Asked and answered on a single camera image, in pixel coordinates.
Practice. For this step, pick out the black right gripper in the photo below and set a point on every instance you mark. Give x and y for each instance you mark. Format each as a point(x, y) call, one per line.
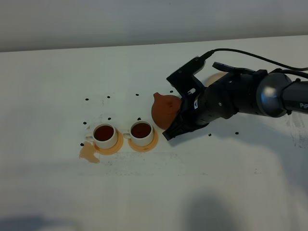
point(200, 105)

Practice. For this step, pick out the brown clay teapot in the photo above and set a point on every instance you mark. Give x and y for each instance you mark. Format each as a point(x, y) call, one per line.
point(164, 109)

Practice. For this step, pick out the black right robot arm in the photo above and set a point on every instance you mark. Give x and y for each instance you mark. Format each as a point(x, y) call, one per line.
point(240, 90)

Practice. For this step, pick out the beige round teapot coaster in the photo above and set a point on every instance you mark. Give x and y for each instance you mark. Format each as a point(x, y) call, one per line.
point(213, 78)

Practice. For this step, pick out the spilled tea puddle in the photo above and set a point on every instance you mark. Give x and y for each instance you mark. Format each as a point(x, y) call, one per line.
point(87, 152)

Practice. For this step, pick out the white right teacup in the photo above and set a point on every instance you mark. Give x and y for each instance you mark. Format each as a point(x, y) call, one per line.
point(141, 133)

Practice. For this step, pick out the white teacup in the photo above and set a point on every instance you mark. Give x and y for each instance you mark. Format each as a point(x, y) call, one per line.
point(104, 136)
point(141, 133)

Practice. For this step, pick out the orange right cup coaster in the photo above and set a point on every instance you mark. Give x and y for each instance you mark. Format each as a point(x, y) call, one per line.
point(146, 148)

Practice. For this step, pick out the orange cup coaster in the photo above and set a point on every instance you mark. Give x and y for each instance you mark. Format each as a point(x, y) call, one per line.
point(113, 149)
point(146, 148)

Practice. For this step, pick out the white left teacup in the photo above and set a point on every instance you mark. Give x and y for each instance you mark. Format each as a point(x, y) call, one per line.
point(104, 136)

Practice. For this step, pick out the orange left cup coaster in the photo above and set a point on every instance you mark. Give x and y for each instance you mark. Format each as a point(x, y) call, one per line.
point(113, 149)

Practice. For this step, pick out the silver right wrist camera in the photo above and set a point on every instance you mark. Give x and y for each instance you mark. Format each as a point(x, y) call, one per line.
point(193, 66)

